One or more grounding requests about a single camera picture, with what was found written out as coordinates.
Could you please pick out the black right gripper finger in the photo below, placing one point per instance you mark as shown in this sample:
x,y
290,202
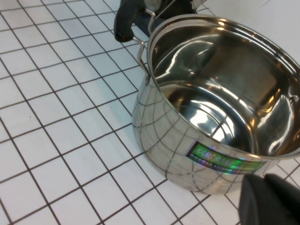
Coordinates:
x,y
269,201

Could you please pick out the white grid tablecloth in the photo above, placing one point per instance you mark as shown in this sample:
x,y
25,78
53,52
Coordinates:
x,y
58,117

